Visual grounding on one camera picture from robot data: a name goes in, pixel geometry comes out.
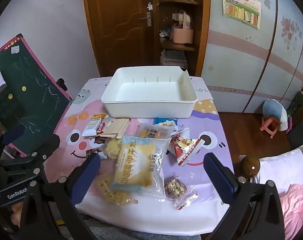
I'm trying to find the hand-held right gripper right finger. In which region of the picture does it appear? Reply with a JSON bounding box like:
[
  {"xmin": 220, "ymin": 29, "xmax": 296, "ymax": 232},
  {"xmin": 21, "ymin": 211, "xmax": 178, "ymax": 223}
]
[{"xmin": 203, "ymin": 152, "xmax": 285, "ymax": 240}]

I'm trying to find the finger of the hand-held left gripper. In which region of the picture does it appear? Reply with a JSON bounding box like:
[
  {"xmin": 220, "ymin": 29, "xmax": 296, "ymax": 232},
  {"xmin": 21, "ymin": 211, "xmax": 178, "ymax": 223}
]
[
  {"xmin": 0, "ymin": 134, "xmax": 61, "ymax": 178},
  {"xmin": 0, "ymin": 125, "xmax": 26, "ymax": 166}
]

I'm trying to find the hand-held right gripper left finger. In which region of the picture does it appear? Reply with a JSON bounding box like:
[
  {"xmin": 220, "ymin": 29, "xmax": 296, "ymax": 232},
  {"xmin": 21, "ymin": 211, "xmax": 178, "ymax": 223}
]
[{"xmin": 19, "ymin": 152, "xmax": 102, "ymax": 240}]

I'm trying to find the clear packet of yellow waffles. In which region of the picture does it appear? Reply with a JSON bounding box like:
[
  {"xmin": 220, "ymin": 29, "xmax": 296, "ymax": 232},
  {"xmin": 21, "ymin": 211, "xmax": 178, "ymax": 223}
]
[{"xmin": 95, "ymin": 176, "xmax": 132, "ymax": 205}]

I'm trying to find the clear packet of pale crackers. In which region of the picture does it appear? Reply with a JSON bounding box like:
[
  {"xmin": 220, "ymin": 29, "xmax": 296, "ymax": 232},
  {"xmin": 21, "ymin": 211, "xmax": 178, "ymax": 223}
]
[{"xmin": 99, "ymin": 137, "xmax": 123, "ymax": 160}]

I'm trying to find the dark chocolate snack packet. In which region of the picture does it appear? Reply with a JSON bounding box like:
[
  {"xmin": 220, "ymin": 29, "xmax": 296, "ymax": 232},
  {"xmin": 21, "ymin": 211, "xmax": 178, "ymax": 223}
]
[{"xmin": 85, "ymin": 136, "xmax": 108, "ymax": 158}]

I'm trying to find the clear packet of oat cake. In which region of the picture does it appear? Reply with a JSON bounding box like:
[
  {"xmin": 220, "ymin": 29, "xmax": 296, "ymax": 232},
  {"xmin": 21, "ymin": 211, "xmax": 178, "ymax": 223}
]
[{"xmin": 164, "ymin": 176, "xmax": 188, "ymax": 199}]

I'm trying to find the red and white snack packet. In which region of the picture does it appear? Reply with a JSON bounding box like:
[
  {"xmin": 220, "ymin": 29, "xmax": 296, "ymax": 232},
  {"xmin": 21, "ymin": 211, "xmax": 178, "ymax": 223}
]
[{"xmin": 168, "ymin": 128, "xmax": 204, "ymax": 167}]

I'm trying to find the large yellow bread packet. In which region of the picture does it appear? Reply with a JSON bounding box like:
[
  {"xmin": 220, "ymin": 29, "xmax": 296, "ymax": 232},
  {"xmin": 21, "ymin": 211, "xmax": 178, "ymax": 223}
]
[{"xmin": 110, "ymin": 135, "xmax": 172, "ymax": 197}]

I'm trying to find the red cookie packet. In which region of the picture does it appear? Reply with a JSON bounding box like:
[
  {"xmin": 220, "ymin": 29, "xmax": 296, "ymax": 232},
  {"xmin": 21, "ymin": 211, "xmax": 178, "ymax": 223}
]
[{"xmin": 95, "ymin": 121, "xmax": 112, "ymax": 137}]

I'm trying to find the orange and white oat bar packet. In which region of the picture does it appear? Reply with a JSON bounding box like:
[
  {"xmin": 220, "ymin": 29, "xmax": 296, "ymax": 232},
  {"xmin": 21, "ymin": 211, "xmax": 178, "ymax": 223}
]
[{"xmin": 82, "ymin": 114, "xmax": 106, "ymax": 137}]

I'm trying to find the beige wafer packet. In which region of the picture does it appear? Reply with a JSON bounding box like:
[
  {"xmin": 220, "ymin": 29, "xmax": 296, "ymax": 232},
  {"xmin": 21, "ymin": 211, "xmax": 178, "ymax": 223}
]
[{"xmin": 100, "ymin": 118, "xmax": 131, "ymax": 139}]

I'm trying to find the blue snack packet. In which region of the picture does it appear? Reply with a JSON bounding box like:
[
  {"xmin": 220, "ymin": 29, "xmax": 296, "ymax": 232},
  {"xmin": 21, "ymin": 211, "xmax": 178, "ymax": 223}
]
[{"xmin": 154, "ymin": 117, "xmax": 179, "ymax": 130}]

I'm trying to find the clear packet of yellow bread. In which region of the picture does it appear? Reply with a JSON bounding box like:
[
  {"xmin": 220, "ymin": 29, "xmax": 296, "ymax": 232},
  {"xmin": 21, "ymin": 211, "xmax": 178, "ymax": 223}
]
[{"xmin": 136, "ymin": 123, "xmax": 177, "ymax": 140}]

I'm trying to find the white plastic bin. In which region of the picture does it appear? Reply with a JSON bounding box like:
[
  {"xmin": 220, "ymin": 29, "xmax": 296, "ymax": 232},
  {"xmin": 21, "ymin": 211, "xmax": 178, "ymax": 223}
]
[{"xmin": 101, "ymin": 66, "xmax": 198, "ymax": 118}]

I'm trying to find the person's left hand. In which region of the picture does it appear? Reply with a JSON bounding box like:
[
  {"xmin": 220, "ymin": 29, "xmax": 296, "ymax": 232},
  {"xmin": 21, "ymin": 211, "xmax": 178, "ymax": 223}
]
[{"xmin": 12, "ymin": 201, "xmax": 29, "ymax": 227}]

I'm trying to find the wooden bedpost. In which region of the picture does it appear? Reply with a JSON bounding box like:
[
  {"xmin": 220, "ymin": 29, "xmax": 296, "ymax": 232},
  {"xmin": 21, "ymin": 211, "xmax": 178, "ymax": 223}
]
[{"xmin": 239, "ymin": 155, "xmax": 261, "ymax": 183}]

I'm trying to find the white pillow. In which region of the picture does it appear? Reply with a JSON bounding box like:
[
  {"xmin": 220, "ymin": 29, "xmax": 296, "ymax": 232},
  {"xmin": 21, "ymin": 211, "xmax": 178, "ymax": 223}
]
[{"xmin": 256, "ymin": 140, "xmax": 303, "ymax": 193}]

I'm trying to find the pink plastic stool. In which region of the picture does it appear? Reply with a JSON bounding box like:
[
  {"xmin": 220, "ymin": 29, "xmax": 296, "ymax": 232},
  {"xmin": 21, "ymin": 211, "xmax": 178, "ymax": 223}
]
[{"xmin": 261, "ymin": 117, "xmax": 279, "ymax": 138}]

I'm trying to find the pink blanket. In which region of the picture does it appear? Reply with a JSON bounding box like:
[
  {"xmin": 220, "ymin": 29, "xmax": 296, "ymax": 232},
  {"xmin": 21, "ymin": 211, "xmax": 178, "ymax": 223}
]
[{"xmin": 279, "ymin": 184, "xmax": 303, "ymax": 240}]

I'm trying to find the blue plush cushion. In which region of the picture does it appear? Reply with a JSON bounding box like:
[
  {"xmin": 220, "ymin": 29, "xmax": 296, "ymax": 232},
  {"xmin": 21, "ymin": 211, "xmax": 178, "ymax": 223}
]
[{"xmin": 263, "ymin": 99, "xmax": 289, "ymax": 132}]

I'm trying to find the floral sliding-door wardrobe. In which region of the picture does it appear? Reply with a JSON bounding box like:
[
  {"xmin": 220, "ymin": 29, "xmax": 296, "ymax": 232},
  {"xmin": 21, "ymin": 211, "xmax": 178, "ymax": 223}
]
[{"xmin": 201, "ymin": 0, "xmax": 303, "ymax": 113}]

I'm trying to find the stack of folded towels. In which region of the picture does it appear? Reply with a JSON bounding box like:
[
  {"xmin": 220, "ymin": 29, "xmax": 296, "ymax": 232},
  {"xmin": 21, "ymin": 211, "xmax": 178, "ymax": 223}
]
[{"xmin": 160, "ymin": 50, "xmax": 188, "ymax": 68}]

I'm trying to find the brown wooden door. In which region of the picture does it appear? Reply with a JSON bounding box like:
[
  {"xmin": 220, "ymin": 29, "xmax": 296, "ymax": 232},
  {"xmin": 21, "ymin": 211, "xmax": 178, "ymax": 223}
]
[{"xmin": 83, "ymin": 0, "xmax": 158, "ymax": 77}]

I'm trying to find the pink basket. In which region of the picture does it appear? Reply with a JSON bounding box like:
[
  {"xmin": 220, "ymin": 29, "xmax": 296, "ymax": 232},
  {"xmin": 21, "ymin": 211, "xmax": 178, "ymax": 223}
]
[{"xmin": 171, "ymin": 10, "xmax": 194, "ymax": 44}]

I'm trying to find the wooden corner shelf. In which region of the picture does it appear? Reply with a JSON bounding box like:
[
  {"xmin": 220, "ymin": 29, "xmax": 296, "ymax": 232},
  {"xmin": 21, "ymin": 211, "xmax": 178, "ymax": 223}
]
[{"xmin": 151, "ymin": 0, "xmax": 210, "ymax": 77}]

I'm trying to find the green chalkboard with pink frame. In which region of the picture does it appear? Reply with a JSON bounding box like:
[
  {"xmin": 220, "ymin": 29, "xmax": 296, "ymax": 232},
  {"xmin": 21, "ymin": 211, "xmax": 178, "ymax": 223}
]
[{"xmin": 0, "ymin": 33, "xmax": 74, "ymax": 159}]

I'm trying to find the metal door handle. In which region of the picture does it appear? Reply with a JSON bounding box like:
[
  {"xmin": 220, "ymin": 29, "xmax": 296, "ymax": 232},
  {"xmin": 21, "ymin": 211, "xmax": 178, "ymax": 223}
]
[{"xmin": 139, "ymin": 12, "xmax": 152, "ymax": 27}]

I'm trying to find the paper wall poster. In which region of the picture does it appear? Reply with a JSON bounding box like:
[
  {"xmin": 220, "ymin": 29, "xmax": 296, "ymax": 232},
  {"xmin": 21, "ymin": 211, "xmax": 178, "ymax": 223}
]
[{"xmin": 221, "ymin": 0, "xmax": 262, "ymax": 30}]

